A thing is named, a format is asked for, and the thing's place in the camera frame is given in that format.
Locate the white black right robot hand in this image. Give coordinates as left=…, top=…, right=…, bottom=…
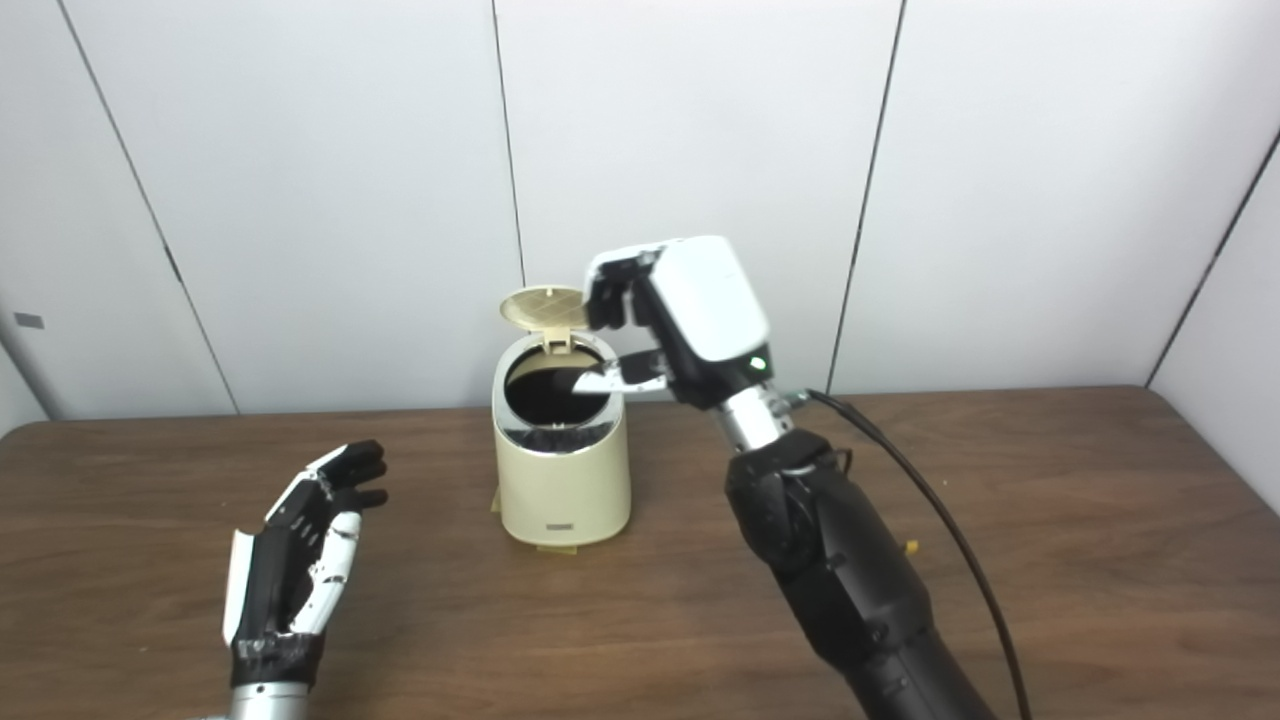
left=572, top=236, right=773, bottom=411

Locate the cream-colored round bin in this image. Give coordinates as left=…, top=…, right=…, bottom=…
left=491, top=287, right=632, bottom=549

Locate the cream round bin lid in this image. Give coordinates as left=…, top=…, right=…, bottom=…
left=499, top=287, right=591, bottom=351

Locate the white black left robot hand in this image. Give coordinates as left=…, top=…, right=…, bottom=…
left=222, top=440, right=389, bottom=689

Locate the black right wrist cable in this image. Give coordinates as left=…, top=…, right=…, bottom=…
left=790, top=388, right=1033, bottom=720

